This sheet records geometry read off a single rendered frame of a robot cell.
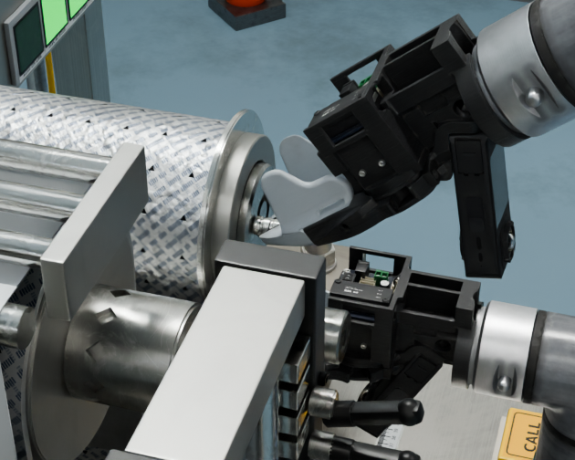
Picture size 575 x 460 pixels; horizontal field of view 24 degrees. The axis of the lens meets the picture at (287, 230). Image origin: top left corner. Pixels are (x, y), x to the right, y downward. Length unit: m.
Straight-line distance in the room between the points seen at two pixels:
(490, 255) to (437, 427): 0.44
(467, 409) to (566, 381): 0.30
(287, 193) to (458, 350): 0.22
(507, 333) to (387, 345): 0.09
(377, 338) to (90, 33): 0.98
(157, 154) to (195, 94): 2.61
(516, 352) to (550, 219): 2.10
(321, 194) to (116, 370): 0.24
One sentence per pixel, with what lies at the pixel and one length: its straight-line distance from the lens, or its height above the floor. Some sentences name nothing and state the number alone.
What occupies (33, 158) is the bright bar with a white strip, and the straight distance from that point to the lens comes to 0.68.
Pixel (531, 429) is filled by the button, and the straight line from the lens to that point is 1.28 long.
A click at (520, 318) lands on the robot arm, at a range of 1.05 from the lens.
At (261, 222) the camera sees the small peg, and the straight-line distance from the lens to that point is 0.94.
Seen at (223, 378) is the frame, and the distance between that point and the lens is 0.56.
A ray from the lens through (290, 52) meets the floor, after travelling 3.73.
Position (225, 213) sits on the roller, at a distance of 0.92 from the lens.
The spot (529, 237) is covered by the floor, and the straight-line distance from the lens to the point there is 3.06.
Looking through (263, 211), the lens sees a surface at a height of 1.25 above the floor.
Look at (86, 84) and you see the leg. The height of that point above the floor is 0.84.
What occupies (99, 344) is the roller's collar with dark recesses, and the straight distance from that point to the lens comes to 0.71.
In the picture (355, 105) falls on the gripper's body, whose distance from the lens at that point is 0.83.
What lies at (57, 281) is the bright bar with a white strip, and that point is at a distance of 0.60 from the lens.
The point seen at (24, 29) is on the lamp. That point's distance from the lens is 1.34.
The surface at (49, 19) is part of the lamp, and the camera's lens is 1.39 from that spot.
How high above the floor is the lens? 1.82
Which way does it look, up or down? 37 degrees down
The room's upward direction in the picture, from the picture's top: straight up
